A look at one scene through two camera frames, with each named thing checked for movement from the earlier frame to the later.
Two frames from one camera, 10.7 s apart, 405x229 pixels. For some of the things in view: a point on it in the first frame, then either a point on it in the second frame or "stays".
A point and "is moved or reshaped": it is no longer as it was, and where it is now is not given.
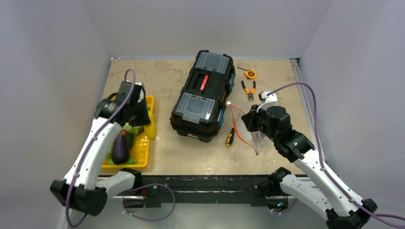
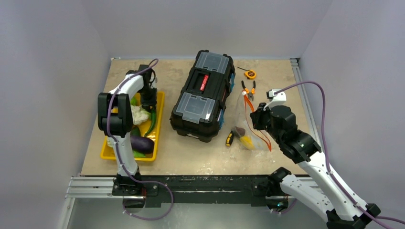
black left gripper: [144, 119] -> [147, 104]
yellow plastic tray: [140, 148] -> [151, 128]
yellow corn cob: [151, 130] -> [247, 141]
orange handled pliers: [253, 90] stays
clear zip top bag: [254, 138] is moved or reshaped
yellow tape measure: [250, 74] stays
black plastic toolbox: [199, 110] stays
